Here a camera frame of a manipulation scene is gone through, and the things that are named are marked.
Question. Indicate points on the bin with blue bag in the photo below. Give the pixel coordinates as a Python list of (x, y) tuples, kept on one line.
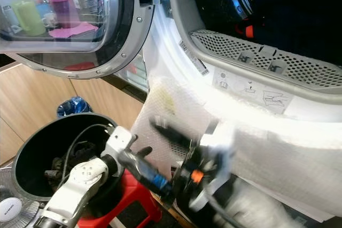
[(74, 107)]

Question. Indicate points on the black round laundry bucket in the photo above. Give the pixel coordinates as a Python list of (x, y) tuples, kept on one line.
[(32, 148)]

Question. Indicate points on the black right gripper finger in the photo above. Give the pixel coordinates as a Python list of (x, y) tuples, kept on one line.
[(171, 134)]

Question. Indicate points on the round glass dryer door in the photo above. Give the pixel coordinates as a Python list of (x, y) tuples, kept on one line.
[(131, 46)]

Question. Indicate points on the clear bubble wrap sheet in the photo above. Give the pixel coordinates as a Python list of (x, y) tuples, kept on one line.
[(165, 113)]

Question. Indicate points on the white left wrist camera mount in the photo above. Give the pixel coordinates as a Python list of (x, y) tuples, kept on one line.
[(118, 142)]

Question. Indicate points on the dark clothes pile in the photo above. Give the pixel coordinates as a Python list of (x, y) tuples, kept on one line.
[(64, 164)]

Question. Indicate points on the grey perforated lint filter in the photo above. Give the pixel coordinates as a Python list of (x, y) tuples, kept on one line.
[(224, 44)]

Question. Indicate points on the white electric fan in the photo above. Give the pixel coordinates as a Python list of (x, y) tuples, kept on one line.
[(13, 206)]

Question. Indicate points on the green plastic jug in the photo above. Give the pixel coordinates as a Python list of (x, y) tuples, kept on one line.
[(29, 18)]

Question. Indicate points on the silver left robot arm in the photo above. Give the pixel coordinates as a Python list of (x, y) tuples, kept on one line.
[(80, 182)]

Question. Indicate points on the white tumble dryer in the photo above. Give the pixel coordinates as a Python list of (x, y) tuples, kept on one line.
[(163, 46)]

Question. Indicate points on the white instruction sticker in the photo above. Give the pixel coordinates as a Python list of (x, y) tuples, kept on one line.
[(246, 89)]

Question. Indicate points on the leopard print garment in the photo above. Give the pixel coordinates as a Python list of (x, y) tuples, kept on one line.
[(211, 4)]

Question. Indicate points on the white barcode sticker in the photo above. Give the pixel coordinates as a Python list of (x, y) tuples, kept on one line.
[(194, 58)]

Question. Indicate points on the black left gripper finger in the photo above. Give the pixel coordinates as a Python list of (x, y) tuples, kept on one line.
[(157, 182), (145, 152)]

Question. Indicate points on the white mug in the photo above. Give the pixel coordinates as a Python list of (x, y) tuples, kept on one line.
[(48, 20)]

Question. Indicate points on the orange and black garment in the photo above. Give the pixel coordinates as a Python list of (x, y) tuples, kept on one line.
[(247, 30)]

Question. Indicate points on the red plastic stool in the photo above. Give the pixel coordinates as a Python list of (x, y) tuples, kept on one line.
[(133, 198)]

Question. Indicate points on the pink cloth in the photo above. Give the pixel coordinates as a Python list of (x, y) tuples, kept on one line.
[(74, 30)]

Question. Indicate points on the purple plastic jug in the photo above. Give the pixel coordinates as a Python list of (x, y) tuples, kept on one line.
[(62, 10)]

